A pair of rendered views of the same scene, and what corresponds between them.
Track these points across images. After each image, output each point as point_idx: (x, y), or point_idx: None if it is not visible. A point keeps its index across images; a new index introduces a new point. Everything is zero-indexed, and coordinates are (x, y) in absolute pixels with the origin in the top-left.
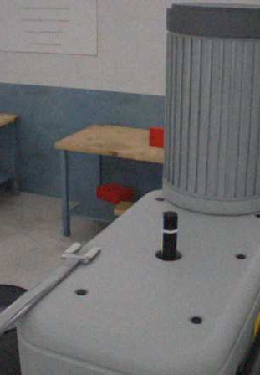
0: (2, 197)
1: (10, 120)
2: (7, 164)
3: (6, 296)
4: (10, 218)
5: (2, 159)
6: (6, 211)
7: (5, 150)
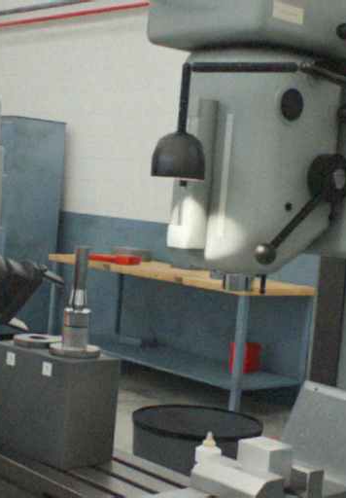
0: (275, 413)
1: (307, 291)
2: (294, 367)
3: (222, 429)
4: (279, 433)
5: (288, 359)
6: (275, 426)
7: (294, 344)
